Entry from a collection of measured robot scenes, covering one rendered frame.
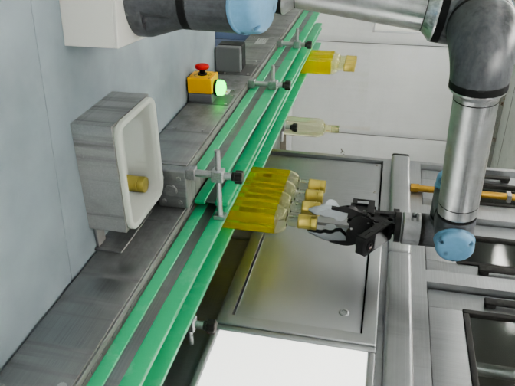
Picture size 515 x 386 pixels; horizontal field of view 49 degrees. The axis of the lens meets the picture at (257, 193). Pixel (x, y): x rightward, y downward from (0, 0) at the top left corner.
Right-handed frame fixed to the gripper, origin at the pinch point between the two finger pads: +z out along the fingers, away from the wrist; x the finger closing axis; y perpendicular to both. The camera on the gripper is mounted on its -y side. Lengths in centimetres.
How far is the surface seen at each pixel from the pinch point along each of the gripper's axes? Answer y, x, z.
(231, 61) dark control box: 58, 19, 34
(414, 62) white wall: 587, -137, -52
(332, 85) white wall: 588, -173, 46
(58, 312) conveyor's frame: -47, 6, 38
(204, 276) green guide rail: -21.2, -2.9, 20.3
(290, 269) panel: -2.7, -12.5, 4.7
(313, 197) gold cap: 10.2, 0.8, 1.3
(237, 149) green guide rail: 6.8, 13.8, 19.7
